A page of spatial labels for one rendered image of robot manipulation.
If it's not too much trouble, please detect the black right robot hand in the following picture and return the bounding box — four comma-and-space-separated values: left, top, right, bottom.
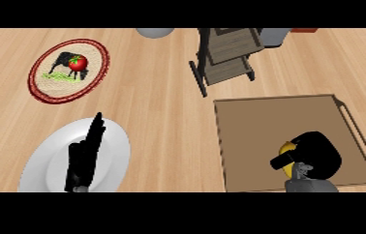
268, 131, 343, 181

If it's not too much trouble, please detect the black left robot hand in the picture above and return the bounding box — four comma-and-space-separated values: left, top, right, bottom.
64, 111, 107, 192

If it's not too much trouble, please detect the brown tray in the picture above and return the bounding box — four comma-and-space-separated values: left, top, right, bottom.
210, 94, 366, 193

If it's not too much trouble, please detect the dark tiered basket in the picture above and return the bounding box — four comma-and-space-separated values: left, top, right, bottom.
187, 27, 265, 99

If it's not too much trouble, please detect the white plate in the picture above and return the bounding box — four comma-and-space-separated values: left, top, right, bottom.
17, 116, 131, 193

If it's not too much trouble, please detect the round red-rimmed woven placemat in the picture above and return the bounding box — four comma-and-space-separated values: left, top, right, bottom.
24, 38, 112, 105

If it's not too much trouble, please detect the red tomato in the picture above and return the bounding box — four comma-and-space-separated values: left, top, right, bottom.
67, 55, 88, 73

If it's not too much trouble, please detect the grey container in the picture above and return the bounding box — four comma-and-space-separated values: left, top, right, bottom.
256, 27, 293, 49

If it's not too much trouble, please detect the red-brown object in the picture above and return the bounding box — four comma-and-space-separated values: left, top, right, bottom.
290, 27, 320, 34

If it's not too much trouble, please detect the grey round bowl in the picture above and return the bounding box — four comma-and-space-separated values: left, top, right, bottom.
134, 27, 176, 40

